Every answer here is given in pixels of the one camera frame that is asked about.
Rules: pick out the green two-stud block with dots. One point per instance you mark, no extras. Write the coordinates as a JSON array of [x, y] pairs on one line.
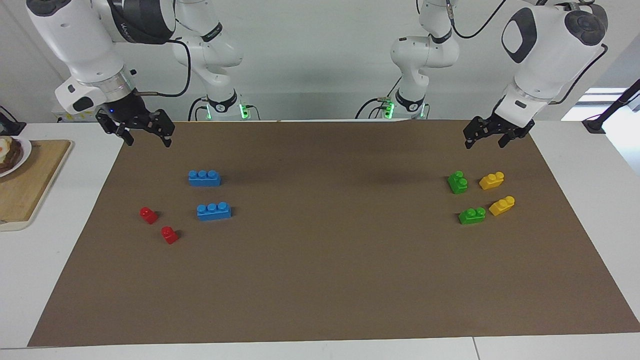
[[458, 183], [472, 216]]

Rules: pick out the brown table mat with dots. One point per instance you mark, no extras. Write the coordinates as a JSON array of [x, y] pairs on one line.
[[320, 280]]

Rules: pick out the blue three-stud block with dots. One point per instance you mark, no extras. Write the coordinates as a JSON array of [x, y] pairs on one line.
[[204, 179], [214, 212]]

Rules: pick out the wooden cutting board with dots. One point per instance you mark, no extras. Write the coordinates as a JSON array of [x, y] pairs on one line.
[[35, 185]]

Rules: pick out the red one-stud block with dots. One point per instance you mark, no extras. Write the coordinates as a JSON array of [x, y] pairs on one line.
[[148, 215], [169, 235]]

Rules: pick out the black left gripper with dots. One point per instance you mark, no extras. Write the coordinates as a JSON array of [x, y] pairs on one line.
[[500, 125]]

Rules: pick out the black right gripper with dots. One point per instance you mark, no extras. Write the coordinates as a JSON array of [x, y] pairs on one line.
[[130, 115]]

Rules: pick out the white plate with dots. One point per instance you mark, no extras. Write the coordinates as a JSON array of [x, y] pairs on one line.
[[24, 150]]

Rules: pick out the yellow two-stud block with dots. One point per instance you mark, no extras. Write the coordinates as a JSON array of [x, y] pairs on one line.
[[491, 181], [502, 206]]

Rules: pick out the toast food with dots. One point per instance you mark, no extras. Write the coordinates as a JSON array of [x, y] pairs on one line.
[[9, 155]]

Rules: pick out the black desk object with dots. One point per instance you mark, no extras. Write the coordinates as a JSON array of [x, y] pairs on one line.
[[10, 126]]

